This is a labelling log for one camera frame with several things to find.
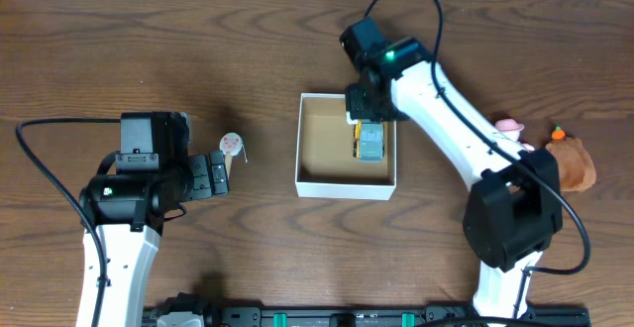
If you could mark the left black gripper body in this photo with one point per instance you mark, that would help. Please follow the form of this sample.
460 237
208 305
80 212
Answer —
201 174

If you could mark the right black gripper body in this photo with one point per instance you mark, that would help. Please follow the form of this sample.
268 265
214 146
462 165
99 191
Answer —
364 103

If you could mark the yellow grey toy truck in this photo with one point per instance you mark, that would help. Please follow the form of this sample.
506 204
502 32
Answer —
368 143

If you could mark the pink duck toy with hat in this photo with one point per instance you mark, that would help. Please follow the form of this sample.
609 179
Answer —
512 130

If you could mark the brown plush with orange top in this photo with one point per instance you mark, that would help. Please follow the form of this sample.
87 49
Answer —
576 169

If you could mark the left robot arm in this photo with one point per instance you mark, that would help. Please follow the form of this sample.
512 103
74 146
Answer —
127 202

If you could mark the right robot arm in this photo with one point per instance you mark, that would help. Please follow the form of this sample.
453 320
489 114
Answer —
510 217

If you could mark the white cardboard box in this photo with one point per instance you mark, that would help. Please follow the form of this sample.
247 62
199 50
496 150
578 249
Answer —
325 166

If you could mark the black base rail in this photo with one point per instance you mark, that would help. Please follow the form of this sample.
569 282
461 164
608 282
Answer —
190 310

